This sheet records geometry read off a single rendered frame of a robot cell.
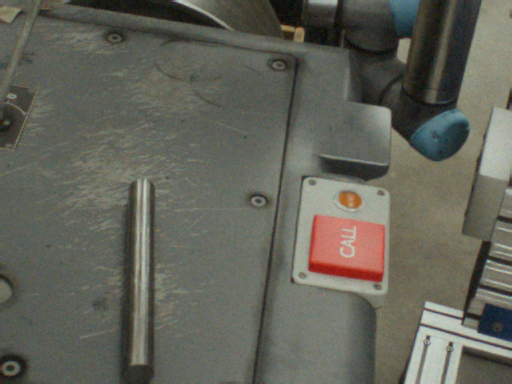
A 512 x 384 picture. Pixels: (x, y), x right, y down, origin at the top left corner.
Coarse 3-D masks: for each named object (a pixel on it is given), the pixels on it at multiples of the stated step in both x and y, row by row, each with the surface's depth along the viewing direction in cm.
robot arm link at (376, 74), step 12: (348, 48) 168; (360, 48) 167; (396, 48) 169; (360, 60) 168; (372, 60) 168; (384, 60) 168; (396, 60) 169; (372, 72) 167; (384, 72) 167; (396, 72) 166; (372, 84) 167; (384, 84) 166; (372, 96) 167
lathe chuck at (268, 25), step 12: (216, 0) 137; (228, 0) 138; (240, 0) 140; (252, 0) 142; (264, 0) 145; (240, 12) 138; (252, 12) 141; (264, 12) 144; (252, 24) 139; (264, 24) 142; (276, 24) 147; (276, 36) 145
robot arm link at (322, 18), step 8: (304, 0) 164; (312, 0) 163; (320, 0) 163; (328, 0) 163; (336, 0) 163; (304, 8) 164; (312, 8) 163; (320, 8) 163; (328, 8) 163; (304, 16) 165; (312, 16) 164; (320, 16) 164; (328, 16) 164; (312, 24) 166; (320, 24) 165; (328, 24) 165
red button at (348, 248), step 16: (320, 224) 103; (336, 224) 103; (352, 224) 104; (368, 224) 104; (320, 240) 102; (336, 240) 102; (352, 240) 102; (368, 240) 102; (384, 240) 103; (320, 256) 100; (336, 256) 100; (352, 256) 101; (368, 256) 101; (320, 272) 100; (336, 272) 100; (352, 272) 100; (368, 272) 100
